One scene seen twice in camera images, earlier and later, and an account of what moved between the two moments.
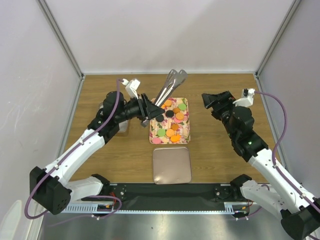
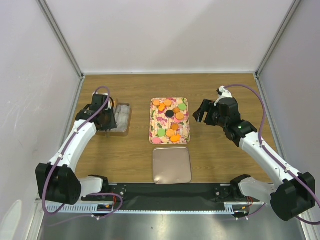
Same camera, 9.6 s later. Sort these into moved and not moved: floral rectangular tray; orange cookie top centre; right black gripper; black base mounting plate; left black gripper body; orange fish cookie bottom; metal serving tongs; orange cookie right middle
Moved: metal serving tongs; left black gripper body; right black gripper
Not moved: black base mounting plate; orange cookie right middle; floral rectangular tray; orange cookie top centre; orange fish cookie bottom
